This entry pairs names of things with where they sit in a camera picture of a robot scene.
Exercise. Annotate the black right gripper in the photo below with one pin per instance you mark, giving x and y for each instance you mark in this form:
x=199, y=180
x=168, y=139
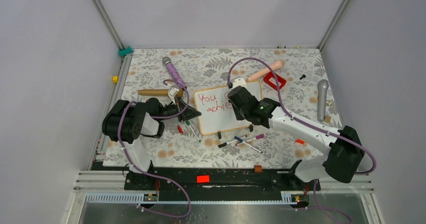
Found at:
x=238, y=116

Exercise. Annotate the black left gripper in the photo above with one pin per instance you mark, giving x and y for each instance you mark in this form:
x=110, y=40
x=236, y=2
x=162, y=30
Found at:
x=189, y=113

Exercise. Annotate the red marker cap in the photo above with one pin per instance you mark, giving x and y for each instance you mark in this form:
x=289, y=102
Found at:
x=180, y=129

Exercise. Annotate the yellow framed whiteboard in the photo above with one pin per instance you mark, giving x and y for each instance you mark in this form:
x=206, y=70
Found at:
x=217, y=113

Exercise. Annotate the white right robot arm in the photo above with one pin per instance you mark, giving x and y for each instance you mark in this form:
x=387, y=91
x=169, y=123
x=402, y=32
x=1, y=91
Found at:
x=341, y=152

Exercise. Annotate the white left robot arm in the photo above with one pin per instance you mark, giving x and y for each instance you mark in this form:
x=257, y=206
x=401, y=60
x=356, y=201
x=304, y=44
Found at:
x=128, y=120

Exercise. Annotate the green capped whiteboard marker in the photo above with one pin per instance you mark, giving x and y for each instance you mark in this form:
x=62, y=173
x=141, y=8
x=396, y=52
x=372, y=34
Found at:
x=192, y=130

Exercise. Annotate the blue capped whiteboard marker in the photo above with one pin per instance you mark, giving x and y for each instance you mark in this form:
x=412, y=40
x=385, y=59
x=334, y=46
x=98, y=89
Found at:
x=241, y=141

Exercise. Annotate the magenta capped whiteboard marker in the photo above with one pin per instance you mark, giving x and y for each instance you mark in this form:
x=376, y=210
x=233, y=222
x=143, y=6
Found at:
x=251, y=139

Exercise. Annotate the black capped whiteboard marker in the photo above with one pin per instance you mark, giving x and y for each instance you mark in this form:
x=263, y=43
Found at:
x=232, y=142

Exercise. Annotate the floral patterned table mat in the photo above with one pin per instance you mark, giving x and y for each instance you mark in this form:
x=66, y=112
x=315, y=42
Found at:
x=207, y=68

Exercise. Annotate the red rectangular plastic box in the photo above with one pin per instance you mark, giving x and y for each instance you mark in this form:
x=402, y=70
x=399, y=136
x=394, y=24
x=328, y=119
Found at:
x=269, y=79

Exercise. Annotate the pink toy microphone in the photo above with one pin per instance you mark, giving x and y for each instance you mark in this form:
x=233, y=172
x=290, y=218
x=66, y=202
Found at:
x=278, y=64

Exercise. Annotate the purple glitter toy microphone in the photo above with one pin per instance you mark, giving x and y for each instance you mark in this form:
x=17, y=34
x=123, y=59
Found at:
x=173, y=72

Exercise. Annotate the brown cylinder block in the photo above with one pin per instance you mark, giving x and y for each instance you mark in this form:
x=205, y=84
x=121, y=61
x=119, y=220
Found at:
x=258, y=169

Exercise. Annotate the red triangular block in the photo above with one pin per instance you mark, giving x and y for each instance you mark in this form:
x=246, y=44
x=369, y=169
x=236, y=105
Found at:
x=299, y=141

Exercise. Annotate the red tape label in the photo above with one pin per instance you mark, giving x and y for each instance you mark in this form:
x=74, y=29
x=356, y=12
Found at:
x=203, y=179

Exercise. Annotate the silver toy microphone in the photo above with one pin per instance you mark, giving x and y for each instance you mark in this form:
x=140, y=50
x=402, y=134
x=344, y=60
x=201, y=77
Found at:
x=322, y=88

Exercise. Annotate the small tan wooden block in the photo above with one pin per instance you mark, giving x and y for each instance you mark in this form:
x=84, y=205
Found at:
x=327, y=119

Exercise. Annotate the teal corner clamp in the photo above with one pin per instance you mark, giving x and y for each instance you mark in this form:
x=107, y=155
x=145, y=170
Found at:
x=124, y=52

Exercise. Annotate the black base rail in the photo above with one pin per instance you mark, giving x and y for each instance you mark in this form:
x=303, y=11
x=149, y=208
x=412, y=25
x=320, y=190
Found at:
x=225, y=184

